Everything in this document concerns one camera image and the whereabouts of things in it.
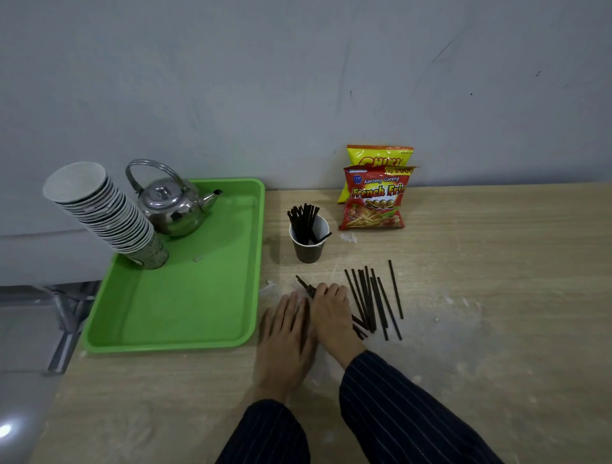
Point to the grey metal table frame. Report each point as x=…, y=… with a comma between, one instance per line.
x=67, y=320

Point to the person's left little finger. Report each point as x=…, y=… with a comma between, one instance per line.
x=266, y=322

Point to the person's left forearm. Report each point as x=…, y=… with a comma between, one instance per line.
x=267, y=435

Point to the person's right forearm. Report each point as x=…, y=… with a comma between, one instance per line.
x=406, y=416

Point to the black straw bundle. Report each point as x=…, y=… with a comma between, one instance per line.
x=305, y=286

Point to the person's left hand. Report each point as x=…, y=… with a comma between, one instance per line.
x=282, y=353

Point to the upright bunch of black straws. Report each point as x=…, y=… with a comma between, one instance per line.
x=302, y=222

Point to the green plastic tray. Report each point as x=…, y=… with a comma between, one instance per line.
x=201, y=296

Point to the red snack packet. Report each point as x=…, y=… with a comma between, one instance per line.
x=373, y=200

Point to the loose row of black straws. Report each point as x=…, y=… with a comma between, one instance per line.
x=368, y=301

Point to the person's left middle finger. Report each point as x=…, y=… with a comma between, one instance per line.
x=292, y=313

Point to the person's right hand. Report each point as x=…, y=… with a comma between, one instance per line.
x=334, y=325

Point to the dark paper cup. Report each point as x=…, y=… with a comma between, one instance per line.
x=308, y=252

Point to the stack of white paper cups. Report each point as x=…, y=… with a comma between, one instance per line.
x=110, y=215

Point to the person's right middle finger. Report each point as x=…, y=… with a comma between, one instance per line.
x=332, y=294

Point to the yellow snack packet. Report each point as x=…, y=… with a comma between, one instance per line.
x=377, y=155

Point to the stainless steel kettle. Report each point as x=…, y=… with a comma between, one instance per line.
x=172, y=210

